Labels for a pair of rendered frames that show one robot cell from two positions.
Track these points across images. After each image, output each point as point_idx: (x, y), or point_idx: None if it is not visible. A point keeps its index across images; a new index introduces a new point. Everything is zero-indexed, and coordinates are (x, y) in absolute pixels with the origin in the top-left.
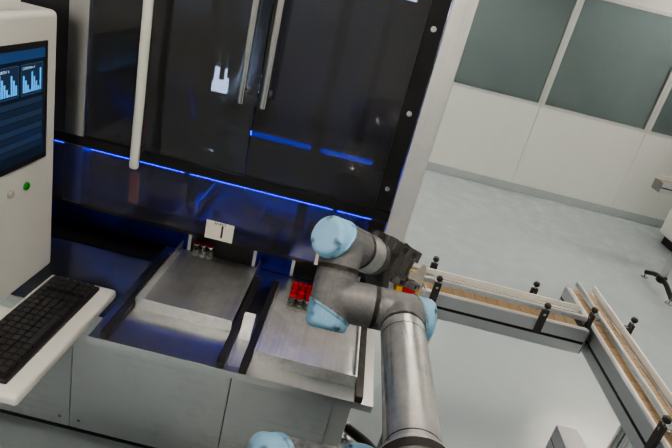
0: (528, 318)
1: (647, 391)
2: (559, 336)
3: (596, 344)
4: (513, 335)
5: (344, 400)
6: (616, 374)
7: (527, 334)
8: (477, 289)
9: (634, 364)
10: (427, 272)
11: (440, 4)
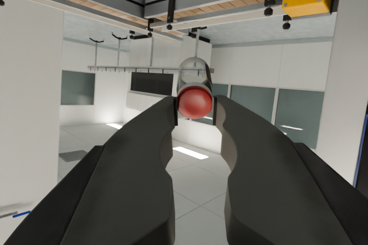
0: (179, 7)
1: (61, 1)
2: (157, 2)
3: (133, 10)
4: None
5: None
6: None
7: None
8: (228, 15)
9: (92, 14)
10: None
11: None
